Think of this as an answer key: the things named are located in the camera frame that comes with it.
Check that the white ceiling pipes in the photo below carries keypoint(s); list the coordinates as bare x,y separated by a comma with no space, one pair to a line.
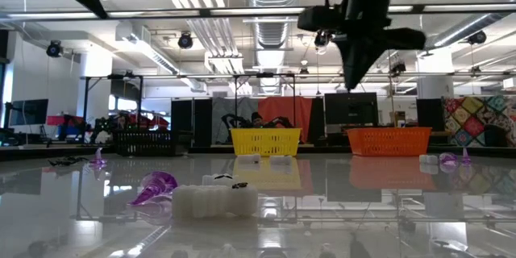
217,36

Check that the large black monitor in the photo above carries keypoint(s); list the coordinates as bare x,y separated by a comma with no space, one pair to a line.
350,109

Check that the black aluminium table frame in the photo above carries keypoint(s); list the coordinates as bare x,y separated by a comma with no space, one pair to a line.
201,150

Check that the orange plastic basket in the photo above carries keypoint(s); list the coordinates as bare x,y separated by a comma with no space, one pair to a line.
389,142

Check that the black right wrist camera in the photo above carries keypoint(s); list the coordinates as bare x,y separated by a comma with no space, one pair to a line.
320,18

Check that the black wall monitor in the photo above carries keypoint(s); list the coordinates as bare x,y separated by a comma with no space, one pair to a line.
30,111

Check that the black partition panel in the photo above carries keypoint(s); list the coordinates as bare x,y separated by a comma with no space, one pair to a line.
202,117
181,117

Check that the black background robot arm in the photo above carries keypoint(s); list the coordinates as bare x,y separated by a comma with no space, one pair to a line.
284,121
227,121

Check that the black hanging ceiling camera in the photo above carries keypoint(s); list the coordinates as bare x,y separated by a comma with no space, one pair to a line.
398,67
54,48
477,37
304,71
322,39
185,40

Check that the white plastic ghost figure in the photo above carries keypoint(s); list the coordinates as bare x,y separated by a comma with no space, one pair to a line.
209,201
280,160
428,159
215,179

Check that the black plastic spider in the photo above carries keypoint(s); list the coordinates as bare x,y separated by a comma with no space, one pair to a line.
64,161

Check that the black background rig frame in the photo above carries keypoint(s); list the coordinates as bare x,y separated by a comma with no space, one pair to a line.
235,101
86,109

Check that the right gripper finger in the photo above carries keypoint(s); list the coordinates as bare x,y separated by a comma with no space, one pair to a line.
348,52
403,39

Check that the cardboard box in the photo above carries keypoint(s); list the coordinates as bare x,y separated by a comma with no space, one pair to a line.
400,117

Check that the white rectangular air duct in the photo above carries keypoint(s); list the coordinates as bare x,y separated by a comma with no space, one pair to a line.
153,54

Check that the black plastic basket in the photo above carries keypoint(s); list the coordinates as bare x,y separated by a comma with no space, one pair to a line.
144,143

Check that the colourful patchwork quilt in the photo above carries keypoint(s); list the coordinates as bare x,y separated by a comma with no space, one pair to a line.
473,123

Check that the yellow plastic basket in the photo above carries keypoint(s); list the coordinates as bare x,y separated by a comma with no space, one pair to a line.
264,142

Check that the orange hanging cloth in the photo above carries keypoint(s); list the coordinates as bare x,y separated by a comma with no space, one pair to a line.
286,105

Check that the purple translucent witch hat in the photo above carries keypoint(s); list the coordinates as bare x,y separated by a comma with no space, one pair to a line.
159,183
465,159
447,159
98,159

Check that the grey hanging cloth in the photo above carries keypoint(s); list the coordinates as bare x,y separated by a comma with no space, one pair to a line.
246,106

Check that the person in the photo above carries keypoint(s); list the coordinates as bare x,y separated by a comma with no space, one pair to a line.
256,119

